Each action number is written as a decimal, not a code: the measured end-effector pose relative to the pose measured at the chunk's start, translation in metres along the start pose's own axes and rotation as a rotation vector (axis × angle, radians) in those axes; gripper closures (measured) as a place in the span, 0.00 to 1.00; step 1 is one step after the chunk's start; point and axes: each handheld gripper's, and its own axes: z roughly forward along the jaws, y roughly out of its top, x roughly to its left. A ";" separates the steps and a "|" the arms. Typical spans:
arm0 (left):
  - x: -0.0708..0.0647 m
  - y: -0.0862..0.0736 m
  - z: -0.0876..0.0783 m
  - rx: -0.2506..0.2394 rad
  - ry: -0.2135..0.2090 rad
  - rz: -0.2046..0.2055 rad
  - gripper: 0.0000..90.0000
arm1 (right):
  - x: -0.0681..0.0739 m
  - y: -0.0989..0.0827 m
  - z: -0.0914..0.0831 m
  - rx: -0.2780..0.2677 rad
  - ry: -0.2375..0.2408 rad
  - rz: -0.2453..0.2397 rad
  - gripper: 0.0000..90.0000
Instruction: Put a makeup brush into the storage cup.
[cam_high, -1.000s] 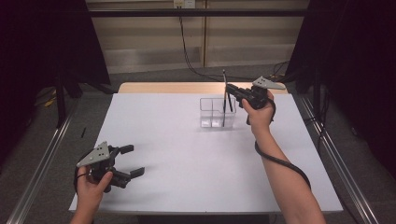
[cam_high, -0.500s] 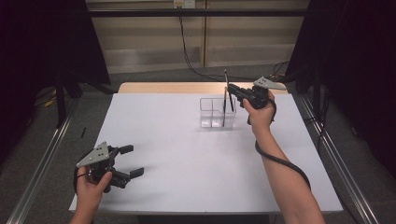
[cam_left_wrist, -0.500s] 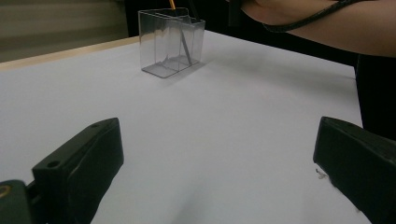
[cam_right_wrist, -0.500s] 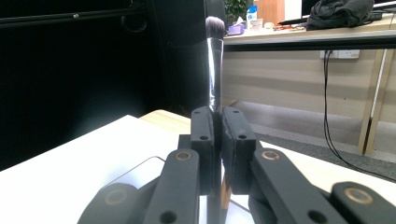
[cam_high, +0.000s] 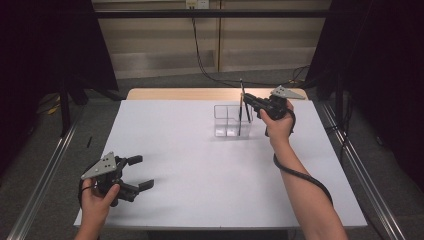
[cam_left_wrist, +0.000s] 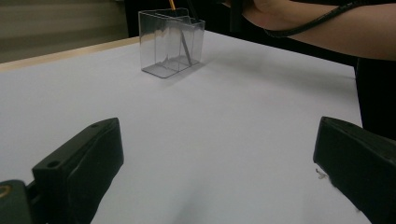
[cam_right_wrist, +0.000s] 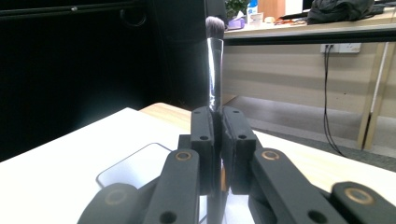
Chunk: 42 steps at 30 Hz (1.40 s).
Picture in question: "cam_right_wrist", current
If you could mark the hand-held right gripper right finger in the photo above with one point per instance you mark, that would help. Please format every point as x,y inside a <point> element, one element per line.
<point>236,133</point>

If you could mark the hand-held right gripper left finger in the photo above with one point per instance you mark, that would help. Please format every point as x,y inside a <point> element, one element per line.
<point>204,130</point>

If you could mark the orange-tipped black makeup brush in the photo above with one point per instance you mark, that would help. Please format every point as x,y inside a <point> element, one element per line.
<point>223,179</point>

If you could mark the silver-ferrule black makeup brush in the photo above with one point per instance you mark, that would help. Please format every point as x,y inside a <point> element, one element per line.
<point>215,68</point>

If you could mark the clear acrylic organizer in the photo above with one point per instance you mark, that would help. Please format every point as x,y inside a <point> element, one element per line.
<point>137,168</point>

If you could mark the light wooden table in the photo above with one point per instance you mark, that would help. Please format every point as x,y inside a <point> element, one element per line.
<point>168,113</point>

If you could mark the purple tissue box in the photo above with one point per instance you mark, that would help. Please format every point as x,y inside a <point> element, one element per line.
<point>236,24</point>

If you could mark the green potted plant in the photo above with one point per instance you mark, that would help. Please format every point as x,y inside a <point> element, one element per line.
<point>236,6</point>

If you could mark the light wooden background desk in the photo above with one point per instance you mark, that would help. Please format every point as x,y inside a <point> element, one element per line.
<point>364,130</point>

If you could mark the blue and white bottle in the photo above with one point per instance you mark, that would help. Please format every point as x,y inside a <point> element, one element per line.
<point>252,6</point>

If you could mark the black curtain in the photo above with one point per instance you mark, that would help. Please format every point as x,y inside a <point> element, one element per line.
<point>62,77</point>

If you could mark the dark bag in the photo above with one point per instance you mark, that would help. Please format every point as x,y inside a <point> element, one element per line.
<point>339,11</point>

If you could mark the white table sheet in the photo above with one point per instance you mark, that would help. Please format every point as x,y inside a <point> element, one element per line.
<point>46,186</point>

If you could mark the black horizontal frame bar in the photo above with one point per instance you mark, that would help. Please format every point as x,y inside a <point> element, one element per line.
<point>311,35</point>

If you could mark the white wall power outlet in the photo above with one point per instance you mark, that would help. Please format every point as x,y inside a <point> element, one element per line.
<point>345,47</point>

